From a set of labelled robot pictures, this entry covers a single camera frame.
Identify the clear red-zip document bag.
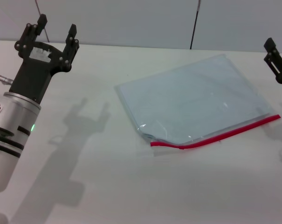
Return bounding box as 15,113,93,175
114,53,282,151

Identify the silver metal cable connector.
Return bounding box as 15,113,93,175
0,74,14,85

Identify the black vertical wall strip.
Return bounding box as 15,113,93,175
190,0,201,50

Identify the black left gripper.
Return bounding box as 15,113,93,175
9,14,80,105

